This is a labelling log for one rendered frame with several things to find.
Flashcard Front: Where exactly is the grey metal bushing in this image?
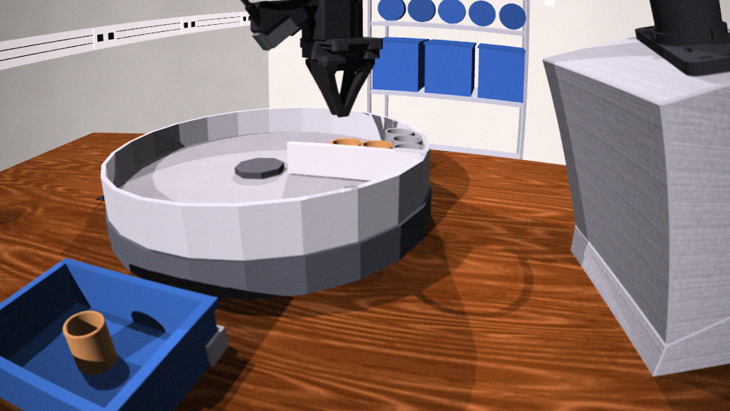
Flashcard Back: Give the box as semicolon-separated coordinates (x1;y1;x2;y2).
393;143;425;150
385;128;414;142
391;135;422;145

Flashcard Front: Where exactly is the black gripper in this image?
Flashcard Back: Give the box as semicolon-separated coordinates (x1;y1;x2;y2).
300;0;383;118

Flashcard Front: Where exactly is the bronze bushing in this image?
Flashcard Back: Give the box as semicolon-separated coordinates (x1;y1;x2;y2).
361;140;393;149
63;311;118;375
330;138;362;147

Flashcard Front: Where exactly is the white round turntable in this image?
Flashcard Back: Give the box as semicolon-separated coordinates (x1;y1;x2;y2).
96;107;432;300

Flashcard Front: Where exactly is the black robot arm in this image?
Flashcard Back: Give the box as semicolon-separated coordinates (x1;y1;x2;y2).
250;0;730;77

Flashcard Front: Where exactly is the blue open tray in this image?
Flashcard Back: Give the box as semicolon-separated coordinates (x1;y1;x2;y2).
0;258;219;411

